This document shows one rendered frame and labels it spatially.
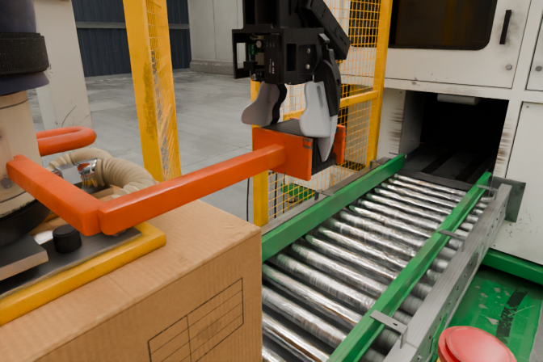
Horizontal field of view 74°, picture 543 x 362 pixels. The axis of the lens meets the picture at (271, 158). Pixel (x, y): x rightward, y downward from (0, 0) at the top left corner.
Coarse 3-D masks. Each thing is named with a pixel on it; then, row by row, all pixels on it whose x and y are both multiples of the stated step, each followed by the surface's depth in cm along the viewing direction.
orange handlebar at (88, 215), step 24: (48, 144) 44; (72, 144) 46; (24, 168) 35; (216, 168) 35; (240, 168) 36; (264, 168) 39; (48, 192) 30; (72, 192) 29; (144, 192) 29; (168, 192) 30; (192, 192) 32; (72, 216) 27; (96, 216) 27; (120, 216) 27; (144, 216) 29
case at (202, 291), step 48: (192, 240) 48; (240, 240) 49; (96, 288) 39; (144, 288) 39; (192, 288) 44; (240, 288) 51; (0, 336) 33; (48, 336) 33; (96, 336) 35; (144, 336) 39; (192, 336) 45; (240, 336) 53
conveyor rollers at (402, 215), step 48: (384, 192) 188; (432, 192) 189; (336, 240) 147; (384, 240) 144; (288, 288) 119; (336, 288) 118; (384, 288) 117; (288, 336) 98; (336, 336) 99; (384, 336) 99
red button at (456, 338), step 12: (444, 336) 38; (456, 336) 37; (468, 336) 37; (480, 336) 37; (492, 336) 37; (444, 348) 36; (456, 348) 35; (468, 348) 35; (480, 348) 35; (492, 348) 35; (504, 348) 35; (444, 360) 35; (456, 360) 34; (468, 360) 34; (480, 360) 34; (492, 360) 34; (504, 360) 34; (516, 360) 35
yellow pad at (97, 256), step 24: (48, 240) 45; (72, 240) 41; (96, 240) 44; (120, 240) 44; (144, 240) 45; (48, 264) 39; (72, 264) 39; (96, 264) 40; (120, 264) 42; (0, 288) 35; (24, 288) 36; (48, 288) 37; (72, 288) 38; (0, 312) 34; (24, 312) 35
